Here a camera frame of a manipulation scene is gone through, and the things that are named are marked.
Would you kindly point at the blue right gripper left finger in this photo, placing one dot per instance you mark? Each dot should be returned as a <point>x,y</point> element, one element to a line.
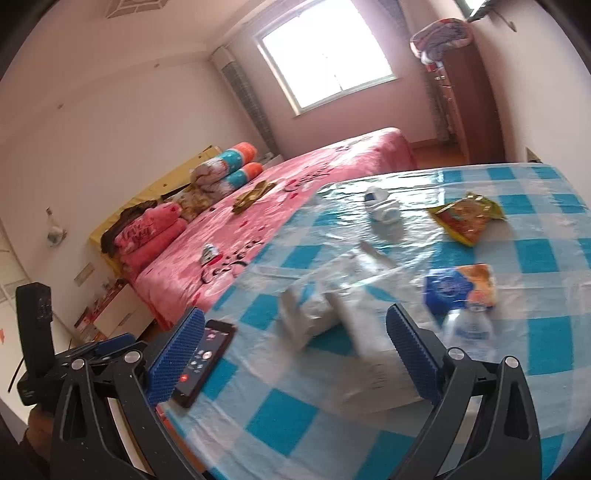
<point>168,354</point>

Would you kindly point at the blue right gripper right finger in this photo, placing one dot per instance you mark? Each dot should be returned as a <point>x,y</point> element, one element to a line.
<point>412,344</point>

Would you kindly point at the clear plastic bottle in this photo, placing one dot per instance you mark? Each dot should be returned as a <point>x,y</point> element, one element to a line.
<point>471,330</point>

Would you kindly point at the blue orange tissue pack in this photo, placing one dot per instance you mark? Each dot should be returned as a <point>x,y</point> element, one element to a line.
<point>460,287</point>

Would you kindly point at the white printed plastic package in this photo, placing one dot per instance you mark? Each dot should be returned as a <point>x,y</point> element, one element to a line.
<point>355,290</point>

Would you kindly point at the yellow green snack bag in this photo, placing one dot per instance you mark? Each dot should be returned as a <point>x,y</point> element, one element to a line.
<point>465,220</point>

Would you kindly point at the person's left hand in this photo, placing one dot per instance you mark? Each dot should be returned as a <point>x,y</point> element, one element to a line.
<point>38,435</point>

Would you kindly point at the black smartphone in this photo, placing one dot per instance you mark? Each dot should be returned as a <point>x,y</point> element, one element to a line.
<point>210,349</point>

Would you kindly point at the white nightstand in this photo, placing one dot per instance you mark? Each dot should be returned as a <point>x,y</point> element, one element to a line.
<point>120,312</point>

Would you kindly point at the pink bed cover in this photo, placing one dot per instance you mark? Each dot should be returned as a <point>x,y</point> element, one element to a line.
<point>175,280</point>

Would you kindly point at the small wrapper on bed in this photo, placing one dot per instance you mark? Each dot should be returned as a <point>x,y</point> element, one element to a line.
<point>209,254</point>

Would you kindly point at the blue checkered tablecloth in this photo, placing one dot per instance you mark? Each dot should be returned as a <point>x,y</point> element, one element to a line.
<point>270,410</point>

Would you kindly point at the pink folded pillows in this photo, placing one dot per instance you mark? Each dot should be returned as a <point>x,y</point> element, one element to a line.
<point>146,237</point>

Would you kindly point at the white crumpled wrapper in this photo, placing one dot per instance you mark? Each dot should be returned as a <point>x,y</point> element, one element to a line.
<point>381,206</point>

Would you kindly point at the olive cloth on bed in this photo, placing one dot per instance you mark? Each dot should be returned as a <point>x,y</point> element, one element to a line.
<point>247,199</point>

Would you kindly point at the yellow headboard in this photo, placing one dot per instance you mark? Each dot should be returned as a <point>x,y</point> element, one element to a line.
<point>178,177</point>

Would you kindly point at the rolled floral quilt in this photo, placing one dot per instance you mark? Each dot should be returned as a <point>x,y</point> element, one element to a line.
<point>216,178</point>

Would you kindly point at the brown wooden cabinet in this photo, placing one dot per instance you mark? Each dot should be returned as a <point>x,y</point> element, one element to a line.
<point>470,105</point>

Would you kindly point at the grey plaid curtain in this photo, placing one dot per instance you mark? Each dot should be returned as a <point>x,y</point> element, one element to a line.
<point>240,85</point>

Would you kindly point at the folded blanket on cabinet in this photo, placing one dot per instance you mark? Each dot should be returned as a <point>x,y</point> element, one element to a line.
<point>430,43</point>

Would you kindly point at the bright window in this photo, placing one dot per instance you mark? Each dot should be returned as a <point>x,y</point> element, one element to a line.
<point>323,51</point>

